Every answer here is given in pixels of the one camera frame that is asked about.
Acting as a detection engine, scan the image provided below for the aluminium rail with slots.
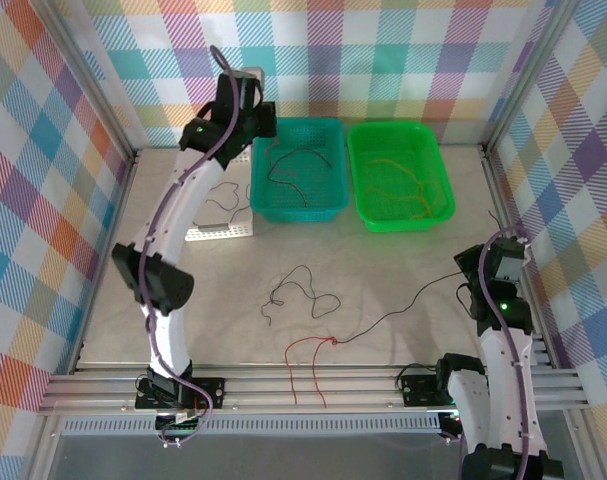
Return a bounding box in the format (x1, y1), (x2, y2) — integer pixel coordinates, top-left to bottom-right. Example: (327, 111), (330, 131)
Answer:
(37, 362), (592, 416)

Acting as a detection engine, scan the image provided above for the white perforated plastic basket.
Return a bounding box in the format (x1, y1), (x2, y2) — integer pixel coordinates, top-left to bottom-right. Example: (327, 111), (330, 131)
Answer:
(185, 147), (255, 242)

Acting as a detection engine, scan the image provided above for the teal plastic basket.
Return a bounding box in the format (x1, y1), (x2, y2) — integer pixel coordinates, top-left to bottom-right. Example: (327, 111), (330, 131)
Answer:
(249, 117), (349, 225)

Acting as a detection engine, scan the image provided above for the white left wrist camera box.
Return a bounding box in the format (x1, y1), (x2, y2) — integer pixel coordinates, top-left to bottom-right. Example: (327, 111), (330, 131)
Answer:
(241, 64), (268, 94)

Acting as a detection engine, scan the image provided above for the green plastic basket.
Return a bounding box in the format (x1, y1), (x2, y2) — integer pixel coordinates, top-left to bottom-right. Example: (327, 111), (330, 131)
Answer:
(345, 119), (457, 234)

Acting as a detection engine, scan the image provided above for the black cable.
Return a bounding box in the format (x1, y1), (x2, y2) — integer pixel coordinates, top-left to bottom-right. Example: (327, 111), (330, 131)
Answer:
(332, 209), (503, 346)
(261, 264), (342, 326)
(205, 181), (252, 224)
(266, 147), (334, 208)

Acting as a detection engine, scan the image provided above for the aluminium side rail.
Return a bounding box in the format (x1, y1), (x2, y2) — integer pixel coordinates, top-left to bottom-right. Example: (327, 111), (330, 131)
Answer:
(480, 144), (560, 369)
(67, 149), (142, 376)

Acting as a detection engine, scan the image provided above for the yellow cable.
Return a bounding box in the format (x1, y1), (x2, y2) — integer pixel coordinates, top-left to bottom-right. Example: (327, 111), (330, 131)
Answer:
(365, 178), (443, 221)

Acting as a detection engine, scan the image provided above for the small controller board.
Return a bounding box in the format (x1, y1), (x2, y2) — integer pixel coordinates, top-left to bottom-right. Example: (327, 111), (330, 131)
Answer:
(155, 407), (207, 436)
(440, 409), (465, 441)

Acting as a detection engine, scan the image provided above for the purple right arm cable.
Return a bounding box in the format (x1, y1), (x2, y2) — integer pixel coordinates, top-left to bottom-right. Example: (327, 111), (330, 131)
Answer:
(440, 225), (534, 480)

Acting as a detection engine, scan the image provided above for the aluminium frame post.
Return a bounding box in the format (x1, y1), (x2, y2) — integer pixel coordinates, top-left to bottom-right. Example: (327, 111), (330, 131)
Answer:
(32, 0), (140, 162)
(480, 0), (587, 154)

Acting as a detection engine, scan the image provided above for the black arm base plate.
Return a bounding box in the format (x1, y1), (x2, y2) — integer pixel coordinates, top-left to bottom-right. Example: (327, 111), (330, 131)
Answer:
(400, 369), (457, 407)
(135, 377), (227, 412)

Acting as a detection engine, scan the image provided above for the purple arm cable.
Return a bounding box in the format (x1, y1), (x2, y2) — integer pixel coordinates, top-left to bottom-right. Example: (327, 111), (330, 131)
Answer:
(137, 44), (245, 449)
(440, 225), (534, 480)

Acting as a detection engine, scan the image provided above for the grey slotted cable duct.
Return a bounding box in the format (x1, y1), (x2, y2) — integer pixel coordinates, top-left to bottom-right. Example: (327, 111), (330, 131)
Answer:
(60, 417), (444, 437)

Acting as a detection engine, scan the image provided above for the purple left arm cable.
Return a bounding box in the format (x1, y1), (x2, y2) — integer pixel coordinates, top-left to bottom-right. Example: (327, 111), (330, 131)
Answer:
(137, 44), (245, 449)

